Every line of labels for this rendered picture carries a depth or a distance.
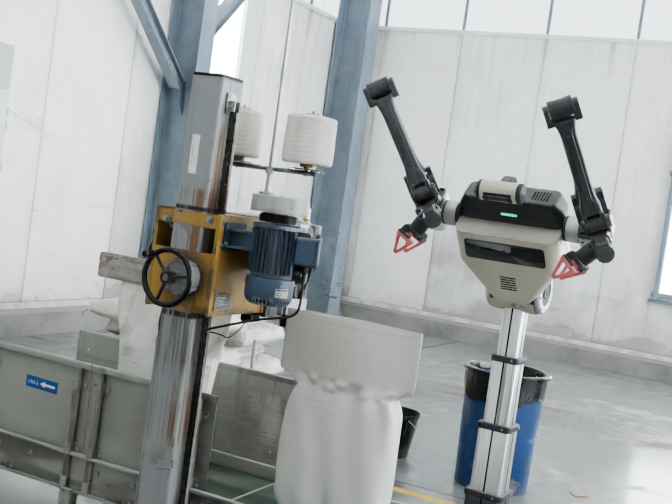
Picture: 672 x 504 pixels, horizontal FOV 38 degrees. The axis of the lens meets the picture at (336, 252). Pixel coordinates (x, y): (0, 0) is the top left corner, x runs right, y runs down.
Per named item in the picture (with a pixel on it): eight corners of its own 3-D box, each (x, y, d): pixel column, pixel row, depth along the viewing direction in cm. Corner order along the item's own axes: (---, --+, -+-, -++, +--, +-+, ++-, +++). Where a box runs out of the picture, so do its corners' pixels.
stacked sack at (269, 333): (289, 344, 702) (292, 324, 702) (239, 351, 642) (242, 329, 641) (237, 333, 722) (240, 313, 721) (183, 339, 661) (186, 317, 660)
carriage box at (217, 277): (264, 313, 327) (277, 219, 326) (207, 317, 297) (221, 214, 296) (203, 300, 338) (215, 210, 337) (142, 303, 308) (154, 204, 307)
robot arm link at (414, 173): (392, 77, 336) (363, 90, 338) (391, 75, 331) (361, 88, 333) (440, 194, 336) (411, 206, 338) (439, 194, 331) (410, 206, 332)
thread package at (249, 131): (267, 162, 330) (274, 112, 329) (245, 157, 317) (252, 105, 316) (230, 157, 337) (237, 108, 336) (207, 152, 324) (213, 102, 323)
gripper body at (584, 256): (566, 253, 310) (585, 239, 308) (573, 255, 319) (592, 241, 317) (578, 270, 308) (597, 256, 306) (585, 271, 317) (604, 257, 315)
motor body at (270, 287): (300, 307, 308) (311, 228, 306) (275, 309, 294) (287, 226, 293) (258, 299, 314) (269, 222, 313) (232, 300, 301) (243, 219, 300)
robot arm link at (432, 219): (433, 181, 335) (409, 190, 336) (435, 190, 324) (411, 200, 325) (446, 212, 338) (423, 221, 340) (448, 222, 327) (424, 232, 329)
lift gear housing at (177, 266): (198, 297, 300) (203, 261, 299) (187, 297, 295) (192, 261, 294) (169, 291, 305) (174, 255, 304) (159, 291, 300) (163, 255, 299)
